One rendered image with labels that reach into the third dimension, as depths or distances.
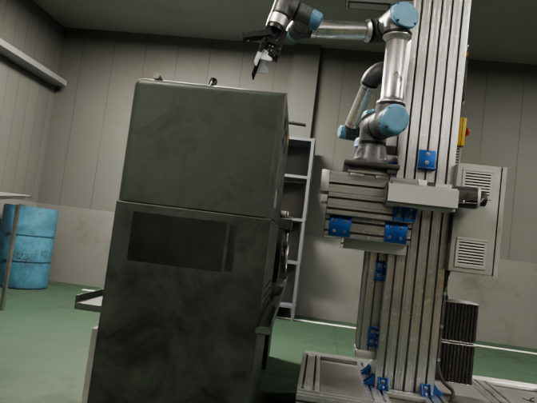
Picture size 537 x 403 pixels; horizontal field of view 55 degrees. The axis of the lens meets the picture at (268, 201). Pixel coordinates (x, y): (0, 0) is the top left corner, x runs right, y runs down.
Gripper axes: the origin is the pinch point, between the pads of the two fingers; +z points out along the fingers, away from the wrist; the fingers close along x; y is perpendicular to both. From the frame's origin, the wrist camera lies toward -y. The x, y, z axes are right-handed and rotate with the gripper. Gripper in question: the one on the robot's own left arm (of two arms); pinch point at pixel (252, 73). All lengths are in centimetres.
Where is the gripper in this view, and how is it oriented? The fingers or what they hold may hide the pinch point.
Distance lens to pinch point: 199.1
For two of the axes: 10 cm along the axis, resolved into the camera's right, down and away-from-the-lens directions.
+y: 9.4, 3.5, 0.6
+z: -3.4, 9.3, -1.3
